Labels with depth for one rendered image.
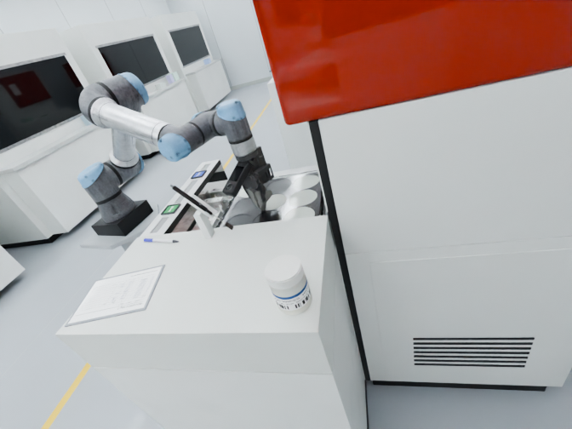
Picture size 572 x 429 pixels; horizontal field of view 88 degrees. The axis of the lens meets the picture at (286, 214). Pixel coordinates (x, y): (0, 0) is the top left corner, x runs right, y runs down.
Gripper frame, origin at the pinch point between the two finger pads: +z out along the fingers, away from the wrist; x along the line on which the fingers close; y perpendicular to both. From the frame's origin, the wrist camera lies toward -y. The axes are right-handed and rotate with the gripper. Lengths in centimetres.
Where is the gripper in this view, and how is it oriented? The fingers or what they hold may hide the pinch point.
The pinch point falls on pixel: (260, 208)
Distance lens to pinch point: 102.2
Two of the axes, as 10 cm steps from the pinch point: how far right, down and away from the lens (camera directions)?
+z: 2.6, 8.0, 5.4
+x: -7.5, -1.9, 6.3
